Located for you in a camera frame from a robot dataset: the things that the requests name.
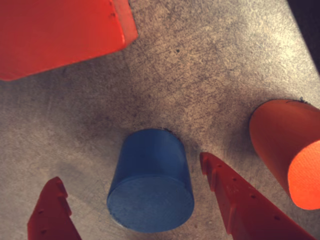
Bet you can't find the orange rounded triangle block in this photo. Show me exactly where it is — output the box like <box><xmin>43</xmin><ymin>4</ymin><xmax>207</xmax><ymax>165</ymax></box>
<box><xmin>248</xmin><ymin>99</ymin><xmax>320</xmax><ymax>211</ymax></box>

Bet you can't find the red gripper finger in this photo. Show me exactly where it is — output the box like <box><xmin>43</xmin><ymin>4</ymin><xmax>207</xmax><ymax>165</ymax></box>
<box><xmin>199</xmin><ymin>151</ymin><xmax>318</xmax><ymax>240</ymax></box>
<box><xmin>26</xmin><ymin>176</ymin><xmax>83</xmax><ymax>240</ymax></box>

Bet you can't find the red cube block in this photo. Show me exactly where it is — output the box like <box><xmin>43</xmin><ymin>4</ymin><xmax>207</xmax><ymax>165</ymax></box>
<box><xmin>0</xmin><ymin>0</ymin><xmax>139</xmax><ymax>82</ymax></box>

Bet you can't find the blue cylinder block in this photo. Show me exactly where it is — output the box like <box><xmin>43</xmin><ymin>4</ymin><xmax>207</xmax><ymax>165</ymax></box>
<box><xmin>106</xmin><ymin>128</ymin><xmax>196</xmax><ymax>234</ymax></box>

